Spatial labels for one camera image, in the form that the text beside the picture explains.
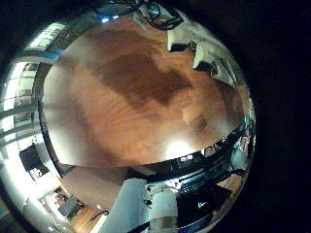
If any black monitor screen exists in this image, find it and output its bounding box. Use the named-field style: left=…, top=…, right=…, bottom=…
left=17, top=144, right=51, bottom=174

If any black cable on left hand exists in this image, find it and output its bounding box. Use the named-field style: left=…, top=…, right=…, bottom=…
left=141, top=1, right=185, bottom=32

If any small grey cart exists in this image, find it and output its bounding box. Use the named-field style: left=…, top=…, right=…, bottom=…
left=56, top=195, right=82, bottom=218

